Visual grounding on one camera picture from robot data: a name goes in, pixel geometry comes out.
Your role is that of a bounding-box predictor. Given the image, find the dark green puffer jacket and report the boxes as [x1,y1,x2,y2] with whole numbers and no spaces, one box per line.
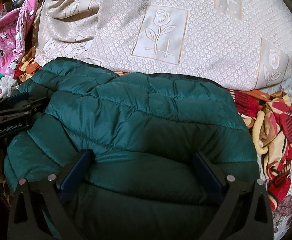
[4,58,260,239]

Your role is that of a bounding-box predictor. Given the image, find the beige rose patterned bedspread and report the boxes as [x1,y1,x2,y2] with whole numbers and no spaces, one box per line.
[36,0,292,90]

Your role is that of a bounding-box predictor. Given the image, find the red orange yellow floral blanket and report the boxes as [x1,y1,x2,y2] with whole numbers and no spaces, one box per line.
[227,89,292,211]

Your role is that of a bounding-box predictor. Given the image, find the pink penguin print cloth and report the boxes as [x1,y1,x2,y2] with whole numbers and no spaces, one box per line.
[0,0,41,78]

